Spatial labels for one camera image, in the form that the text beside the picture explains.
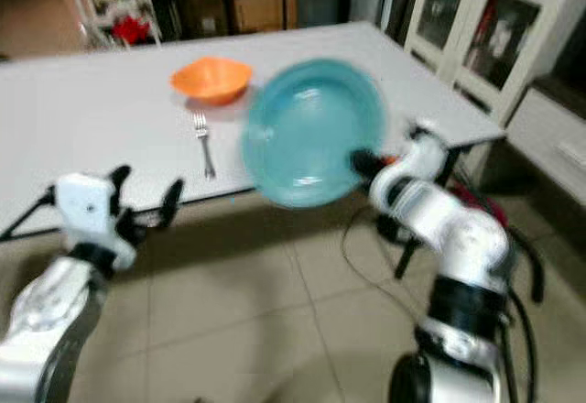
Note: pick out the white table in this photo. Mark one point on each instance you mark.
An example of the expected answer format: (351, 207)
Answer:
(92, 119)

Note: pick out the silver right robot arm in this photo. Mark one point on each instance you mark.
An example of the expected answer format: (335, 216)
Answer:
(462, 238)

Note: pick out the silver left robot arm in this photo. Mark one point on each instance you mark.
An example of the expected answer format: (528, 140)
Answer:
(46, 330)

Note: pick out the low white drawer unit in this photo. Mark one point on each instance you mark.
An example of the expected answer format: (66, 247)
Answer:
(545, 133)

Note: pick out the white rack with red item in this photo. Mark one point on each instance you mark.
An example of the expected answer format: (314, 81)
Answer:
(124, 18)

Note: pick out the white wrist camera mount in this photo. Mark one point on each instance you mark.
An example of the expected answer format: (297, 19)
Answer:
(85, 206)
(417, 160)

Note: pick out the teal round plate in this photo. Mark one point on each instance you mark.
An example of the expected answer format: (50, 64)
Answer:
(311, 128)

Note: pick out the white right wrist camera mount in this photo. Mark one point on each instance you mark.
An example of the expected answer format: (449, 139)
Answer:
(417, 160)

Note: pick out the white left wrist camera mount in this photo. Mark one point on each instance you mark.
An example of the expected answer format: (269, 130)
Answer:
(85, 206)

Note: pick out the white cabinet with glass doors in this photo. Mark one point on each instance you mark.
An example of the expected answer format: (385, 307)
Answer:
(467, 78)

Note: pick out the orange bowl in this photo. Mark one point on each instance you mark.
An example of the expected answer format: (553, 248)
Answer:
(211, 78)

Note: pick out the brown cardboard box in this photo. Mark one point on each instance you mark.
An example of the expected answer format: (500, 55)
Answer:
(261, 9)

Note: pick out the silver metal fork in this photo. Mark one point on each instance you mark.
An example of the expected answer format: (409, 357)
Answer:
(206, 151)

